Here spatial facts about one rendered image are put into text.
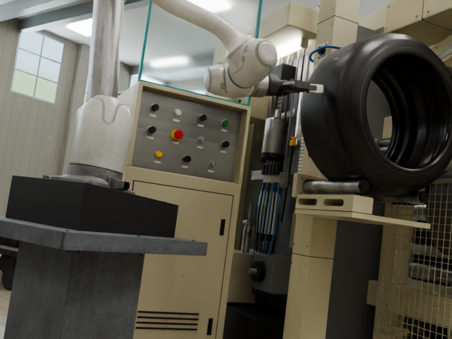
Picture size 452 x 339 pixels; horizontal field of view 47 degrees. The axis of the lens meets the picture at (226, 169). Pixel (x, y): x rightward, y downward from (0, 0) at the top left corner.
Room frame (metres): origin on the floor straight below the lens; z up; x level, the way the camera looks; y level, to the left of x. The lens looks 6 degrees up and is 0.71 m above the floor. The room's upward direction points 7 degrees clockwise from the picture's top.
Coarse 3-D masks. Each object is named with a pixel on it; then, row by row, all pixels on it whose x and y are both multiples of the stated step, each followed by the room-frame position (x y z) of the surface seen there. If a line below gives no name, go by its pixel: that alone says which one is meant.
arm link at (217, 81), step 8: (224, 64) 1.60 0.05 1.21; (208, 72) 1.59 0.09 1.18; (216, 72) 1.57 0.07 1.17; (224, 72) 1.58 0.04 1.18; (208, 80) 1.59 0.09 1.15; (216, 80) 1.58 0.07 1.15; (224, 80) 1.58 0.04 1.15; (232, 80) 1.55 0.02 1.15; (208, 88) 1.61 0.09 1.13; (216, 88) 1.59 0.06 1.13; (224, 88) 1.59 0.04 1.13; (232, 88) 1.58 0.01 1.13; (240, 88) 1.57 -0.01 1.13; (248, 88) 1.59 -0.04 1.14; (224, 96) 1.63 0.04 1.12; (232, 96) 1.64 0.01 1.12; (240, 96) 1.65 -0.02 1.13; (248, 96) 1.68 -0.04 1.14
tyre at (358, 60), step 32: (320, 64) 1.91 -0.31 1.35; (352, 64) 1.72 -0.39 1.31; (384, 64) 2.07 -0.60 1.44; (416, 64) 1.99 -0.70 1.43; (320, 96) 1.80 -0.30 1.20; (352, 96) 1.70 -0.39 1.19; (416, 96) 2.11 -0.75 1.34; (448, 96) 1.89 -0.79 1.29; (320, 128) 1.81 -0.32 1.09; (352, 128) 1.71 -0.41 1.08; (416, 128) 2.14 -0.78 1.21; (448, 128) 1.90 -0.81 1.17; (320, 160) 1.90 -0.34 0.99; (352, 160) 1.76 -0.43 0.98; (384, 160) 1.76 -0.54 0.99; (416, 160) 2.09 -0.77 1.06; (448, 160) 1.89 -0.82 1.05; (352, 192) 2.01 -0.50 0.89; (384, 192) 1.85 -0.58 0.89
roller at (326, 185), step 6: (336, 180) 1.92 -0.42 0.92; (342, 180) 1.88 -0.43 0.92; (348, 180) 1.85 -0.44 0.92; (354, 180) 1.81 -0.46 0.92; (360, 180) 1.79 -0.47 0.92; (366, 180) 1.79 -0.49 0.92; (306, 186) 2.07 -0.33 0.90; (312, 186) 2.03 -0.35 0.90; (318, 186) 1.99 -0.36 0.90; (324, 186) 1.96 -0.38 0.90; (330, 186) 1.92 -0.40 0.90; (336, 186) 1.89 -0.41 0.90; (342, 186) 1.86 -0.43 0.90; (348, 186) 1.83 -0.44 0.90; (354, 186) 1.80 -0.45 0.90; (360, 186) 1.78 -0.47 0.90; (366, 186) 1.78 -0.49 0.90
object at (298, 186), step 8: (296, 176) 2.08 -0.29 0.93; (304, 176) 2.09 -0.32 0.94; (312, 176) 2.10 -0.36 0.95; (296, 184) 2.07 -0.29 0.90; (304, 184) 2.08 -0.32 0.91; (296, 192) 2.07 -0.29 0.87; (304, 192) 2.09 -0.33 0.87; (312, 192) 2.10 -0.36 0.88; (320, 192) 2.12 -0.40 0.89; (328, 192) 2.14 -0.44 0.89; (336, 192) 2.16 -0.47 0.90; (344, 192) 2.17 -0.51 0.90
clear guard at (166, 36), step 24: (192, 0) 2.27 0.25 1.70; (216, 0) 2.32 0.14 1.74; (240, 0) 2.37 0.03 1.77; (168, 24) 2.23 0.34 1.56; (192, 24) 2.28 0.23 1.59; (240, 24) 2.38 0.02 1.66; (144, 48) 2.19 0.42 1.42; (168, 48) 2.24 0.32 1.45; (192, 48) 2.29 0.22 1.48; (216, 48) 2.33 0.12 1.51; (144, 72) 2.20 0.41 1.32; (168, 72) 2.25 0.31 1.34; (192, 72) 2.29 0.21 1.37; (216, 96) 2.35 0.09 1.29
